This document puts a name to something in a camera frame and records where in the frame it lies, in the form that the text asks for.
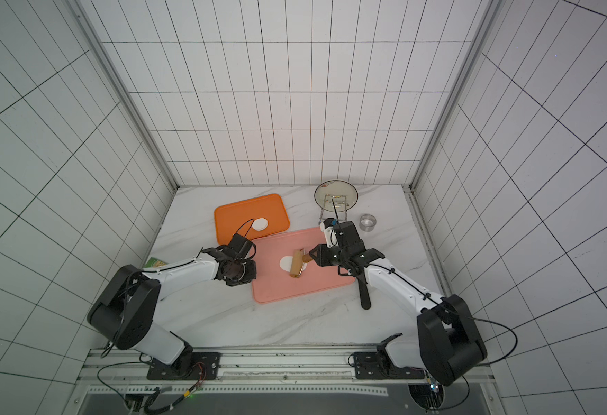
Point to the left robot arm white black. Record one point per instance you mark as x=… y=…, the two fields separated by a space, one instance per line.
x=124 y=312

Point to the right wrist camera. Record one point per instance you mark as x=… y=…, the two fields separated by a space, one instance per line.
x=328 y=228

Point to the wooden rolling pin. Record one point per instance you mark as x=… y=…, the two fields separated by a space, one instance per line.
x=299 y=260

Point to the aluminium mounting rail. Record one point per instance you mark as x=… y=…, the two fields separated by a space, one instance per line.
x=260 y=369

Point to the metal spatula black handle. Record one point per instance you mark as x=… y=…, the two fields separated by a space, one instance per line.
x=364 y=295

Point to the pink plastic tray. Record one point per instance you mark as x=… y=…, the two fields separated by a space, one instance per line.
x=273 y=284

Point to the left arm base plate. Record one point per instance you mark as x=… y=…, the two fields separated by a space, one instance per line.
x=189 y=366

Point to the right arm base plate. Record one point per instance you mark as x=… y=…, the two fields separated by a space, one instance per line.
x=376 y=366

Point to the metal wire lid rack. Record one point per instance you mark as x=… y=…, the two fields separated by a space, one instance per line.
x=334 y=206

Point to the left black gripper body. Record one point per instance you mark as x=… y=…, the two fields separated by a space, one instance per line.
x=242 y=274

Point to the white dough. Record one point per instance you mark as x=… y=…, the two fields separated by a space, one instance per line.
x=286 y=262
x=260 y=224

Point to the white dough on orange tray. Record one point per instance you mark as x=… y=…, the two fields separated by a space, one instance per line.
x=260 y=224

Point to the orange plastic tray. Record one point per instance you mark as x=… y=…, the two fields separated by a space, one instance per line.
x=238 y=217

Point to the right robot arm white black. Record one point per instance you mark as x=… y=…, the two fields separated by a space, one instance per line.
x=447 y=344

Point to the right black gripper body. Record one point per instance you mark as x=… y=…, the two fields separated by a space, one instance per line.
x=326 y=254

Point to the green yellow packet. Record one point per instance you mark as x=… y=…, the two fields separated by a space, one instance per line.
x=155 y=263

